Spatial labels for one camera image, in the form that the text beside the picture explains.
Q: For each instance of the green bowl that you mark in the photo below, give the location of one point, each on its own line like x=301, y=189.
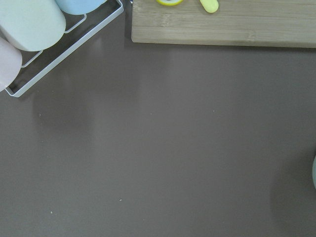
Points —
x=314, y=172

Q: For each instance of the yellow plastic knife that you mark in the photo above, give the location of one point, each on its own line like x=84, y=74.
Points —
x=210, y=6

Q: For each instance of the light blue cup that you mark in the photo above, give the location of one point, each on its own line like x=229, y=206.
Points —
x=78, y=7

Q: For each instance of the bamboo cutting board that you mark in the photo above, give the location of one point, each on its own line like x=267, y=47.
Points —
x=271, y=23

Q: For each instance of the mint green cup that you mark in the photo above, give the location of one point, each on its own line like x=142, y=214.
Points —
x=32, y=25

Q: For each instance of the pink cup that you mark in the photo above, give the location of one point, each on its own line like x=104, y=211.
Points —
x=10, y=63

